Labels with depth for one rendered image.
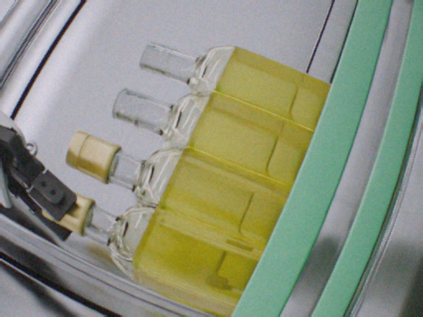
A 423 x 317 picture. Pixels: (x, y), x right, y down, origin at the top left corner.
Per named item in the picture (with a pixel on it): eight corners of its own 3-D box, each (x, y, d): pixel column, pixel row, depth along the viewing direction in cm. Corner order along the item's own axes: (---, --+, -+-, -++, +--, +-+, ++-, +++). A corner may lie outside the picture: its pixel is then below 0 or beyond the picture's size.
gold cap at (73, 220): (97, 212, 90) (56, 192, 90) (95, 192, 87) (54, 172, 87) (83, 243, 88) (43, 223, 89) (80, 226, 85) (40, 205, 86)
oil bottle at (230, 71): (402, 149, 96) (203, 63, 99) (412, 120, 91) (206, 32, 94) (388, 196, 93) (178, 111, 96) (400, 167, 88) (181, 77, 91)
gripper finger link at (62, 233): (19, 210, 93) (66, 253, 91) (15, 195, 90) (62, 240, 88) (36, 187, 94) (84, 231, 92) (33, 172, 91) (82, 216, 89)
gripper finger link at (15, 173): (-13, 152, 88) (18, 193, 89) (-4, 145, 84) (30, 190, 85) (2, 131, 89) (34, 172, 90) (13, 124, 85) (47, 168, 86)
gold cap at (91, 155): (125, 138, 91) (83, 121, 91) (109, 158, 88) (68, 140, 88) (117, 172, 93) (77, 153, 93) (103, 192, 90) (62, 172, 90)
